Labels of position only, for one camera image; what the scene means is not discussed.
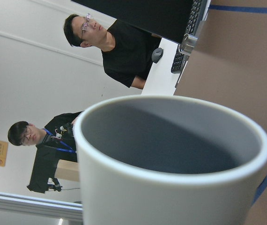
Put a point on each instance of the white ribbed mug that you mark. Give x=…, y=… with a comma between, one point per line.
x=167, y=160

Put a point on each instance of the person in black shirt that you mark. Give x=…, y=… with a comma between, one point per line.
x=126, y=50

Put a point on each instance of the black computer mouse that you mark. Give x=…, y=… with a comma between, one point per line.
x=157, y=55

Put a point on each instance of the black monitor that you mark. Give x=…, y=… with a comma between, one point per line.
x=166, y=18

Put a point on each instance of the black keyboard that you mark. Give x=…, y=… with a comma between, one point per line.
x=189, y=40

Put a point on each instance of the orange wall sign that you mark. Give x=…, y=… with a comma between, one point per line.
x=3, y=153

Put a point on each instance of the aluminium frame post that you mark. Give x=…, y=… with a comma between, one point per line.
x=41, y=207

